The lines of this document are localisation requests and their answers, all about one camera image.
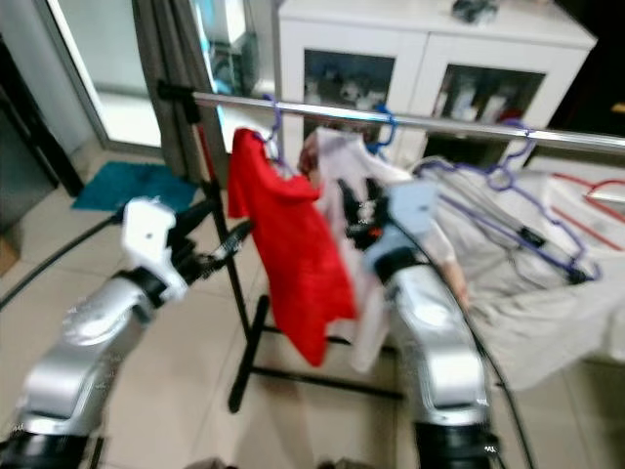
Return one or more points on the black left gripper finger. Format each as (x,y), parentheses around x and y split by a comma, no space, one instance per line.
(231,241)
(220,270)

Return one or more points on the white t-shirt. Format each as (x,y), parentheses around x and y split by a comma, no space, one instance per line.
(352,156)

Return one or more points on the blue clothes hanger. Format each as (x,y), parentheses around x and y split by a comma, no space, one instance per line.
(392,122)

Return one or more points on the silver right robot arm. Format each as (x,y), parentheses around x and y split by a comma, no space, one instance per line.
(435,342)

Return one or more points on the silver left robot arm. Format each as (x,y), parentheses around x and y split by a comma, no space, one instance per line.
(88,352)

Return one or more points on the purple clothes hanger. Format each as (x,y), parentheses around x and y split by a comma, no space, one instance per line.
(274,122)
(498,179)

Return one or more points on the red clothes hanger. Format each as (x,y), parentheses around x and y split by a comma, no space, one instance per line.
(607,186)

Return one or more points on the red t-shirt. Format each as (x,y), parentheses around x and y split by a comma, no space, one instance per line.
(293,244)

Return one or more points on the teal floor mat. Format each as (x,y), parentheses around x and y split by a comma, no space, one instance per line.
(127,186)

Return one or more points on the white glass-door cabinet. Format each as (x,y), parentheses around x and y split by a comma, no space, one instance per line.
(425,49)

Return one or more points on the brown cardboard box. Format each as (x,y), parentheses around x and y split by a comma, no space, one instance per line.
(8,259)

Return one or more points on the off-white hanging garment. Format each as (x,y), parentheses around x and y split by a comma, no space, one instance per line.
(527,313)

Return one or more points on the dark cabinet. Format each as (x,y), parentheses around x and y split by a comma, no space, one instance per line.
(24,166)

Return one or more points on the grey curtain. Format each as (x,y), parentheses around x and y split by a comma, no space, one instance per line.
(166,59)

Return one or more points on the white framed glass door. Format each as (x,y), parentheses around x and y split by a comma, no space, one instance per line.
(98,59)

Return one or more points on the dark object on cabinet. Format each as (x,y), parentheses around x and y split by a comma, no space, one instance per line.
(476,10)

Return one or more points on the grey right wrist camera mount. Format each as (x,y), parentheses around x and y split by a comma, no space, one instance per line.
(410,210)

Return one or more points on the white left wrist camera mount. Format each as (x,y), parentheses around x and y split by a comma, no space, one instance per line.
(151,239)

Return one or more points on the black clothes rack frame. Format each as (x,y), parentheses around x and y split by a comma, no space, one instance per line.
(251,342)

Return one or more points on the silver clothes rack rail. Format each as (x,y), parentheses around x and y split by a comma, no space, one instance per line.
(352,114)

